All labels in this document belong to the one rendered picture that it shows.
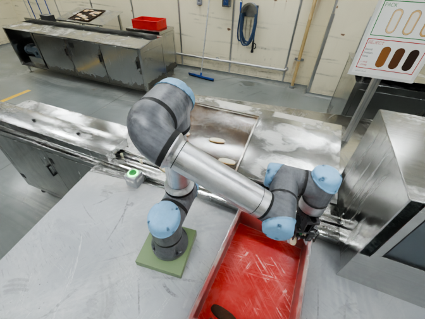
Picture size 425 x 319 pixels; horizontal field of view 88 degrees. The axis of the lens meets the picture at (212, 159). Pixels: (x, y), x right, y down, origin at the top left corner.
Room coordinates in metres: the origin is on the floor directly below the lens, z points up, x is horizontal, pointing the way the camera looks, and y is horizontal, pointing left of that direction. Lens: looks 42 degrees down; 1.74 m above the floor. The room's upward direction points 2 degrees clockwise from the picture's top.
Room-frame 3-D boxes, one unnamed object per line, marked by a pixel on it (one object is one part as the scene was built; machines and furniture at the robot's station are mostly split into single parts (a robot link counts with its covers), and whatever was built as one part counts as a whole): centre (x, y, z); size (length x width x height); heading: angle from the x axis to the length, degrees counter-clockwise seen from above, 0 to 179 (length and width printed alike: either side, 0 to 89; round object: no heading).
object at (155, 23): (4.54, 1.19, 0.94); 0.51 x 0.36 x 0.13; 73
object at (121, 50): (4.52, 2.27, 0.51); 3.00 x 1.26 x 1.03; 69
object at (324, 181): (0.42, -0.30, 1.29); 0.09 x 0.08 x 0.11; 72
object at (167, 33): (4.54, 1.19, 0.44); 0.70 x 0.55 x 0.87; 69
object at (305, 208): (0.41, -0.31, 1.21); 0.08 x 0.08 x 0.05
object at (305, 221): (0.41, -0.31, 1.13); 0.09 x 0.08 x 0.12; 175
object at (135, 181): (0.83, 0.42, 0.84); 0.08 x 0.08 x 0.11; 69
